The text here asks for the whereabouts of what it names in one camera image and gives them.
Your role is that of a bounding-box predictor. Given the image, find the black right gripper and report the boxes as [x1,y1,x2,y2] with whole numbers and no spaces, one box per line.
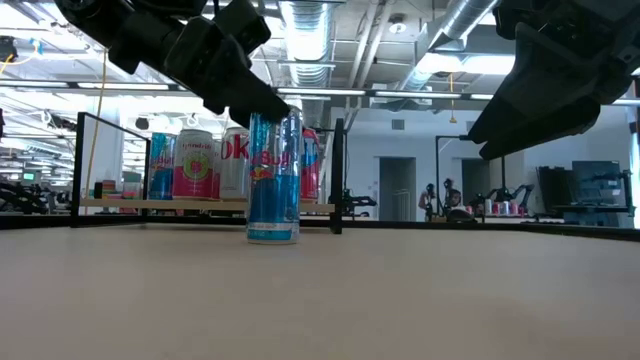
[467,0,640,161]

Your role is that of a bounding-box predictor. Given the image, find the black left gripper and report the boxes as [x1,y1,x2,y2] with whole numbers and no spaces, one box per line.
[164,0,292,129]

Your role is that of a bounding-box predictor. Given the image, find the silver Diet Coke can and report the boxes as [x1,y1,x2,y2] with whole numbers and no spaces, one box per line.
[219,127,251,202]

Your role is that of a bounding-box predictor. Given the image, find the red Fanta can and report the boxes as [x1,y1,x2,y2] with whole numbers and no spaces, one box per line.
[299,127,321,203]

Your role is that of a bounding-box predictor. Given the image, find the blue silver Red Bull can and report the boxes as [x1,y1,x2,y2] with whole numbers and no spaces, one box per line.
[246,109,304,246]
[148,132,177,201]

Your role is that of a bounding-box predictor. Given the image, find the wooden shelf board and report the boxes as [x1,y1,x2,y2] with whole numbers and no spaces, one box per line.
[78,198,336,215]

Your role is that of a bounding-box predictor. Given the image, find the dark desk monitor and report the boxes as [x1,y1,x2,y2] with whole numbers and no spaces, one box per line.
[571,159,632,211]

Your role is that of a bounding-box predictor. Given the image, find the person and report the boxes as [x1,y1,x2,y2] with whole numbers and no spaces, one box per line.
[418,182,439,222]
[442,177,464,209]

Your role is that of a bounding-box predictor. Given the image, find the colourful storage boxes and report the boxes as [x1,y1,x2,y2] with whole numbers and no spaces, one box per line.
[94,172,144,201]

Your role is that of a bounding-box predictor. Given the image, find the black metal gantry frame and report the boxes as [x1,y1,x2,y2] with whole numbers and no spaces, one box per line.
[433,134,505,221]

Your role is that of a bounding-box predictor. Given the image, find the black metal shelf frame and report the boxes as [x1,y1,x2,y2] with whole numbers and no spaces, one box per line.
[69,111,346,235]

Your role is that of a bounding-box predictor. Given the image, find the black aluminium table frame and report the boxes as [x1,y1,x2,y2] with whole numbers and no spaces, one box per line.
[0,213,640,243]

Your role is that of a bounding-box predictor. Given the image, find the yellow cable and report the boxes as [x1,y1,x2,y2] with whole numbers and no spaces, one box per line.
[83,48,109,201]

